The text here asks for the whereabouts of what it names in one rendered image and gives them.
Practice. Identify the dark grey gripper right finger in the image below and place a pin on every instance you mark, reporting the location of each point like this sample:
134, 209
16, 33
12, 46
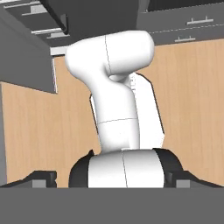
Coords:
175, 176

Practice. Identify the white rounded column, black base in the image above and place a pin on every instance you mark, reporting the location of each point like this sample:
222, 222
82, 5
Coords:
116, 96

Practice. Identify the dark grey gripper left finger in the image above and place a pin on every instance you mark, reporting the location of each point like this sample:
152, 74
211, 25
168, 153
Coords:
43, 176

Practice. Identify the grey upright panel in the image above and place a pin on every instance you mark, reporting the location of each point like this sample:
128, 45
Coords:
3, 137

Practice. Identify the dark grey appliance door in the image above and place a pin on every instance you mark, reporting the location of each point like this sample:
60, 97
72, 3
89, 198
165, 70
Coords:
99, 17

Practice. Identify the grey drawer front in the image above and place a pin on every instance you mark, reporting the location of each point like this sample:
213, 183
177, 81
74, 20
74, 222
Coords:
43, 26
204, 35
175, 16
23, 8

